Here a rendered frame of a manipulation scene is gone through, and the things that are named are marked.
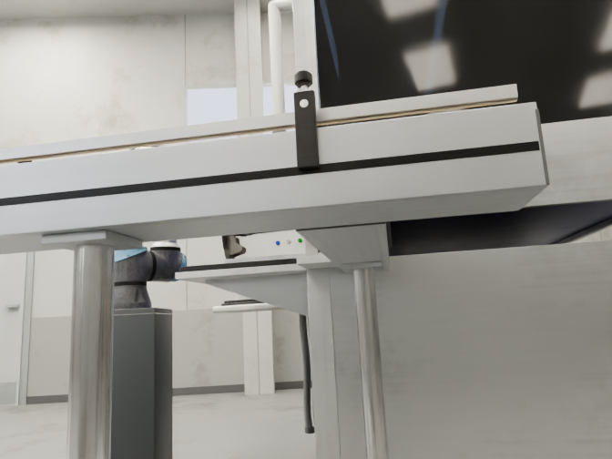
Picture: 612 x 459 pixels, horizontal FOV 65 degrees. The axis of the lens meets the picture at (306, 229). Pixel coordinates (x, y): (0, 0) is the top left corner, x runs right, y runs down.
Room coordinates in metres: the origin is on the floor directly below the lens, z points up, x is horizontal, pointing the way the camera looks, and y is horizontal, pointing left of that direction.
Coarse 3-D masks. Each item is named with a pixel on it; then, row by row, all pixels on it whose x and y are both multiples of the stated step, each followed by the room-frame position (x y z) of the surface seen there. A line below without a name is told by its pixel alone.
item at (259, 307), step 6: (222, 306) 2.26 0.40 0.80; (228, 306) 2.25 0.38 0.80; (234, 306) 2.24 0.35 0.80; (240, 306) 2.23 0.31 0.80; (246, 306) 2.22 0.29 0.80; (252, 306) 2.21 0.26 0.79; (258, 306) 2.20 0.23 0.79; (264, 306) 2.19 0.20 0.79; (270, 306) 2.18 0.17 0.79; (216, 312) 2.28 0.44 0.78; (222, 312) 2.33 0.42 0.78; (228, 312) 2.39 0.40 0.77
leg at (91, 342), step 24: (48, 240) 0.59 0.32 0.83; (72, 240) 0.59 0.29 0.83; (96, 240) 0.59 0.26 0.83; (120, 240) 0.61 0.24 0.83; (96, 264) 0.61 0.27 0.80; (72, 288) 0.62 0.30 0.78; (96, 288) 0.61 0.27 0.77; (72, 312) 0.62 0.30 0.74; (96, 312) 0.61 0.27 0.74; (72, 336) 0.61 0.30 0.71; (96, 336) 0.61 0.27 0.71; (72, 360) 0.61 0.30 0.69; (96, 360) 0.61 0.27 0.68; (72, 384) 0.61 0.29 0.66; (96, 384) 0.61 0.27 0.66; (72, 408) 0.61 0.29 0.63; (96, 408) 0.61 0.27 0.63; (72, 432) 0.61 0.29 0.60; (96, 432) 0.61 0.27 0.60; (72, 456) 0.61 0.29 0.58; (96, 456) 0.62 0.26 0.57
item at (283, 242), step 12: (240, 240) 2.48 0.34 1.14; (252, 240) 2.46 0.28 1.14; (264, 240) 2.44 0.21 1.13; (276, 240) 2.41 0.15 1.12; (288, 240) 2.39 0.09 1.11; (300, 240) 2.36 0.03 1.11; (252, 252) 2.46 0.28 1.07; (264, 252) 2.44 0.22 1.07; (276, 252) 2.42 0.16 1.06; (288, 252) 2.39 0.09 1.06; (300, 252) 2.37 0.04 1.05
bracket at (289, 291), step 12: (264, 276) 1.48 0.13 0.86; (276, 276) 1.47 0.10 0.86; (288, 276) 1.47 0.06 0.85; (300, 276) 1.46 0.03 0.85; (228, 288) 1.50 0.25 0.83; (240, 288) 1.49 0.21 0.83; (252, 288) 1.49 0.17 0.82; (264, 288) 1.48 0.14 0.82; (276, 288) 1.47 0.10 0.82; (288, 288) 1.47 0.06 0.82; (300, 288) 1.46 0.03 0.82; (264, 300) 1.48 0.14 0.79; (276, 300) 1.47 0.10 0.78; (288, 300) 1.47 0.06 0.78; (300, 300) 1.46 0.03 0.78; (300, 312) 1.46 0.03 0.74
